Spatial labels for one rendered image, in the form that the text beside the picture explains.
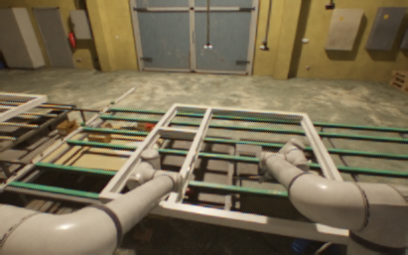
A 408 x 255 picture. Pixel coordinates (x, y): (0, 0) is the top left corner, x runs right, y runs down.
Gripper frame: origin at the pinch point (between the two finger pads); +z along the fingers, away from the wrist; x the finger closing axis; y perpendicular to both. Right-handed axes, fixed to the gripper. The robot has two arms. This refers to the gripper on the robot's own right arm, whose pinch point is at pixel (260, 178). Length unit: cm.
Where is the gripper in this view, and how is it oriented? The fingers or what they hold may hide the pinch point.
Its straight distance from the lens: 141.1
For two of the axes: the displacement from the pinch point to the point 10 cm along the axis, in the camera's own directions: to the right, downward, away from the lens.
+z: -5.2, 7.1, 4.9
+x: -1.6, 4.8, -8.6
